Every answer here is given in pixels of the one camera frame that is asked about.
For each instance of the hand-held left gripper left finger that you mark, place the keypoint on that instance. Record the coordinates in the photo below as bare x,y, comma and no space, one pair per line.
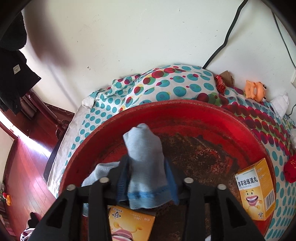
122,185

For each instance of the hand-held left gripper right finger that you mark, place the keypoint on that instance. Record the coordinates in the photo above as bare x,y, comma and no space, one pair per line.
171,183

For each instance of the small grey-blue sock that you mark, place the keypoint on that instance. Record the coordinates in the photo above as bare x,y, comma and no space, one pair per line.
101,170

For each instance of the grey sock with blue hem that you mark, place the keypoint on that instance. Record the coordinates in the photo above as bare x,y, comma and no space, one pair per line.
143,162

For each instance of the yellow cartoon medicine box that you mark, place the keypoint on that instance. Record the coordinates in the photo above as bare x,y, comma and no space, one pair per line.
136,224
252,194

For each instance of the round red tray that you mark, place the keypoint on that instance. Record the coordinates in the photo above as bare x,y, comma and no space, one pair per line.
196,129

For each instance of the white sock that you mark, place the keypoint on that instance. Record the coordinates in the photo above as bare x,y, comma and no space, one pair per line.
281,104
209,238

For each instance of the red sock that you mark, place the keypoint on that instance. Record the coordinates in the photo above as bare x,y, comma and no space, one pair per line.
291,169

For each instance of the polka dot bedsheet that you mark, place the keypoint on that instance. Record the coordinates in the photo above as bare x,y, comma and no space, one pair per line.
175,85

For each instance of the dark red wooden furniture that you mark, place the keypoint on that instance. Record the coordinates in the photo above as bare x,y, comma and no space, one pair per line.
50,113

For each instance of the striped cloth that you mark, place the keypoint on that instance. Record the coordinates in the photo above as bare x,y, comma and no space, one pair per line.
26,234

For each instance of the red wrapped candy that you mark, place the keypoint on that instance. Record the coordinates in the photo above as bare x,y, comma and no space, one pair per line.
220,84

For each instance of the small orange floor toy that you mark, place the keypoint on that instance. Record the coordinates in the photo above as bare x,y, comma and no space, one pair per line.
8,199

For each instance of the brown paper scrap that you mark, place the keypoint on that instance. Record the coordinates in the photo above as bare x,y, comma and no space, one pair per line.
229,77

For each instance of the orange plastic toy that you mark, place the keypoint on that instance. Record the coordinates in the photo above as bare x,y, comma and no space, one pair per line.
254,90

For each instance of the white folded sock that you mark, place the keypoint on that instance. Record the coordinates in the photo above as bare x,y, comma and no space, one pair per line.
281,104

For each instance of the dark hanging jacket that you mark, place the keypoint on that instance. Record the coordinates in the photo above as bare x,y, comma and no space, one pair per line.
13,76

